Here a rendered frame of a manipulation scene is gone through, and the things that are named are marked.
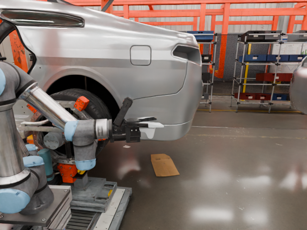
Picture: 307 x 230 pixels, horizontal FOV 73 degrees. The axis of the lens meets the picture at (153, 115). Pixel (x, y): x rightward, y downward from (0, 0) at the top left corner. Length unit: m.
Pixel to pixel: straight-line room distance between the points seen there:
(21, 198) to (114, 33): 1.30
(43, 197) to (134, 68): 1.10
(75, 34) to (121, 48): 0.39
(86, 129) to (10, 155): 0.27
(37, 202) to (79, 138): 0.43
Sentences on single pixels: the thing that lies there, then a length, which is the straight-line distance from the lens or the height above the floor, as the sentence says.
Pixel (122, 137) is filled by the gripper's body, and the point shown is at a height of 1.19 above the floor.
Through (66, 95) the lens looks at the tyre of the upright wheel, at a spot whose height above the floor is 1.16.
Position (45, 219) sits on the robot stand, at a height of 0.82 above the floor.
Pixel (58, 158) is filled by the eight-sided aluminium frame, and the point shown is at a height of 0.62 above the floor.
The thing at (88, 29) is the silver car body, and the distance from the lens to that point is 1.85.
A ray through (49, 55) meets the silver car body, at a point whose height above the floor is 1.46.
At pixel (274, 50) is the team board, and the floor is 1.54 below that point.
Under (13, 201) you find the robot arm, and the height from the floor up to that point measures 0.99.
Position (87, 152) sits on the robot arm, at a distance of 0.81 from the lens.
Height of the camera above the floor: 1.49
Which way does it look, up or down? 17 degrees down
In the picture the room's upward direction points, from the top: straight up
